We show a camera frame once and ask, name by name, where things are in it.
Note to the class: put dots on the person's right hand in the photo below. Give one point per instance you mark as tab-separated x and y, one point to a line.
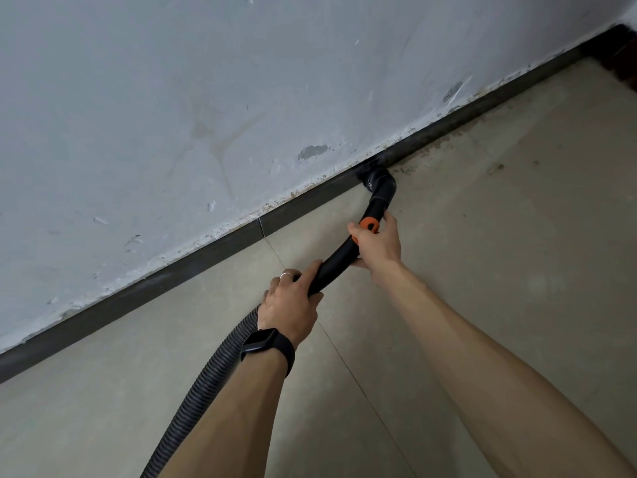
380	248

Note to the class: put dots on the person's left hand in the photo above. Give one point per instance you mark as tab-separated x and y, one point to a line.
288	308

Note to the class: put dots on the person's right forearm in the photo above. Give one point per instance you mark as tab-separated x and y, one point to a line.
497	383

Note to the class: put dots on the person's left forearm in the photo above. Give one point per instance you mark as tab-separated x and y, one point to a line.
234	418

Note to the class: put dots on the black smartwatch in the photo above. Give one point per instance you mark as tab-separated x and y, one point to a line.
266	343

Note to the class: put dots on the black baseboard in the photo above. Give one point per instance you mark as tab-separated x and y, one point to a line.
199	258

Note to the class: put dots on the dark red wooden furniture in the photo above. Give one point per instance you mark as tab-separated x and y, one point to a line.
624	59

